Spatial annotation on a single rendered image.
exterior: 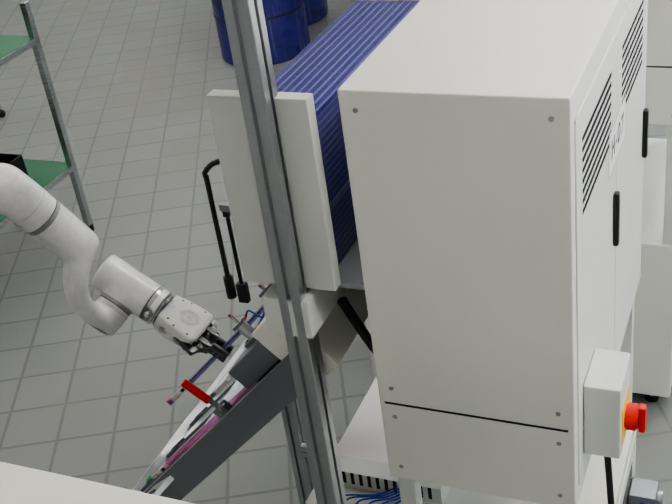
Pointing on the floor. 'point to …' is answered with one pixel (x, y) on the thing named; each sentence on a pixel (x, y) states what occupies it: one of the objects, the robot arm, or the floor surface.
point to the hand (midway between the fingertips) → (221, 349)
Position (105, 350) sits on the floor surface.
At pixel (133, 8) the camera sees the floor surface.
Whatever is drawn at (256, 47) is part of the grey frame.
